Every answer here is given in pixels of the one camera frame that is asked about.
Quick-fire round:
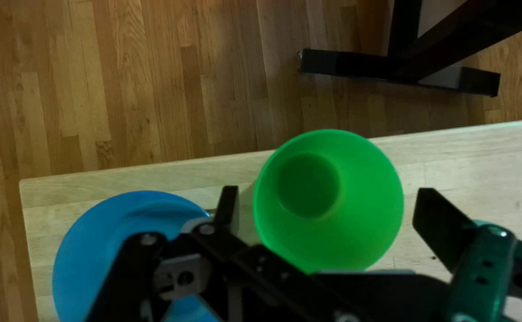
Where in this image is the green plastic cup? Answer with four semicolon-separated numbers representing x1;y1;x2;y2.
253;128;406;276

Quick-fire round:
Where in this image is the blue plastic cup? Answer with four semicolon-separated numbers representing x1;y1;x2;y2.
51;190;222;322

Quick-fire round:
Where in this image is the black metal stand base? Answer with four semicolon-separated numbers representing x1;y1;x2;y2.
297;0;522;99

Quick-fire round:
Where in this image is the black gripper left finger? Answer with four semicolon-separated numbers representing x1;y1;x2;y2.
197;185;312;283

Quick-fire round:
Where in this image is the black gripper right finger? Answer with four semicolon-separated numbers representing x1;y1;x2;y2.
412;187;521;322

